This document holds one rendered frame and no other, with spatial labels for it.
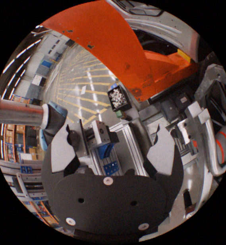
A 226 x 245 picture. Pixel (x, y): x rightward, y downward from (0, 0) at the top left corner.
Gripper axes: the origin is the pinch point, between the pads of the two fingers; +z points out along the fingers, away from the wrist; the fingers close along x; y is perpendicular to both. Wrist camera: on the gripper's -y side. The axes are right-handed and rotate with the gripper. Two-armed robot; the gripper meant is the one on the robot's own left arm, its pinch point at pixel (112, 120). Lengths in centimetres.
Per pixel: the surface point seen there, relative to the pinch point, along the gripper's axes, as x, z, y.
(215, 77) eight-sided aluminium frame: 28.9, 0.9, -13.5
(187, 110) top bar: 14.0, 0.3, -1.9
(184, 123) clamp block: 14.6, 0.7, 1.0
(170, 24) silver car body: 36, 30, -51
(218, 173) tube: 19.1, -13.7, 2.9
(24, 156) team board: -514, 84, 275
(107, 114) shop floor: -13, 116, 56
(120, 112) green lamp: 3.1, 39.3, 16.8
